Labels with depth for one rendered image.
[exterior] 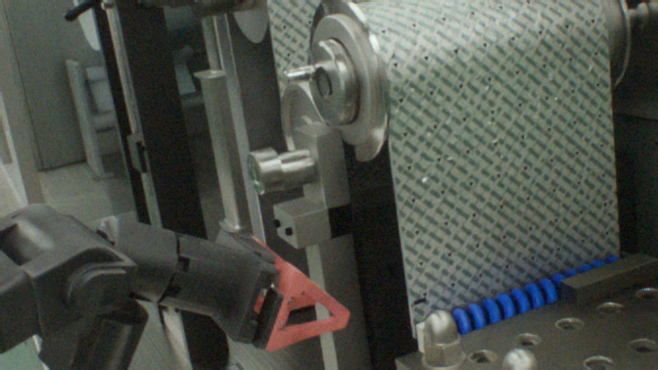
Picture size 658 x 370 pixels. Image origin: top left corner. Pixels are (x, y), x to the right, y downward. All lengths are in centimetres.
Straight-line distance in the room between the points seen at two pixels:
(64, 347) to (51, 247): 10
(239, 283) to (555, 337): 27
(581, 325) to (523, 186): 14
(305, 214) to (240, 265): 13
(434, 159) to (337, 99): 10
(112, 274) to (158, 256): 7
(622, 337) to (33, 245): 46
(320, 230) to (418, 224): 10
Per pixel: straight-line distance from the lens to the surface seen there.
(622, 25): 89
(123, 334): 70
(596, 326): 80
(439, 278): 82
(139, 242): 68
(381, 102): 75
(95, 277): 62
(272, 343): 71
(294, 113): 95
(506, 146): 83
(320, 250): 85
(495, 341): 79
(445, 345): 74
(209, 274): 70
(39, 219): 65
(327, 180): 82
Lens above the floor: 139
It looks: 17 degrees down
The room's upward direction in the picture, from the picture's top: 9 degrees counter-clockwise
